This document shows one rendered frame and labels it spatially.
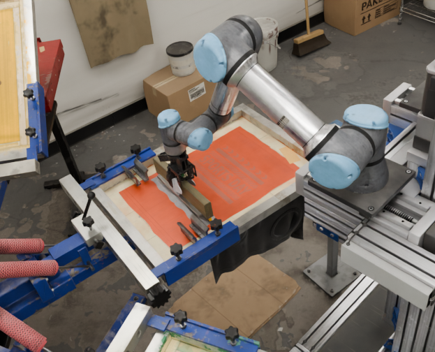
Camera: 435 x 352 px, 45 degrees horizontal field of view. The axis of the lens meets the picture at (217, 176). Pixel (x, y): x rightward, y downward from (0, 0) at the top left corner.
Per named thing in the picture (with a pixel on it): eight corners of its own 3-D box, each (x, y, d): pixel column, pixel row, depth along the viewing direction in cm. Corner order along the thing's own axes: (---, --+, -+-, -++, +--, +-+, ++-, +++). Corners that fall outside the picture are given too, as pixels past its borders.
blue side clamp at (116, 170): (152, 158, 223) (149, 146, 219) (158, 164, 220) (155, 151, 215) (89, 193, 212) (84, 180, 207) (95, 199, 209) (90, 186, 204)
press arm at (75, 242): (96, 232, 188) (93, 223, 184) (104, 242, 184) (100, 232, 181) (52, 258, 181) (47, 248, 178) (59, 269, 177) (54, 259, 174)
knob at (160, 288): (164, 288, 168) (159, 273, 163) (173, 299, 164) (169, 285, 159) (144, 301, 165) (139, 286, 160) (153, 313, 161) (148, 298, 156)
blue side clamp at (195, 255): (232, 232, 187) (229, 218, 182) (240, 239, 184) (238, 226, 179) (160, 277, 176) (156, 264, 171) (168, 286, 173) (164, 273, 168)
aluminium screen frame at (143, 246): (243, 110, 240) (242, 103, 237) (337, 171, 202) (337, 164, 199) (89, 193, 210) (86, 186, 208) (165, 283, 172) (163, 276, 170)
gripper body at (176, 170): (180, 187, 187) (174, 161, 179) (167, 175, 192) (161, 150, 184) (197, 177, 189) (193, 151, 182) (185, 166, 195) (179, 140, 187)
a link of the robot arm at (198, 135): (218, 119, 170) (193, 110, 176) (197, 138, 164) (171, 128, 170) (221, 138, 175) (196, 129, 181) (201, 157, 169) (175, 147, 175)
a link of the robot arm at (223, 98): (251, -7, 146) (211, 104, 186) (227, 9, 140) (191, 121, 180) (283, 17, 144) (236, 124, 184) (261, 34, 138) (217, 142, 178)
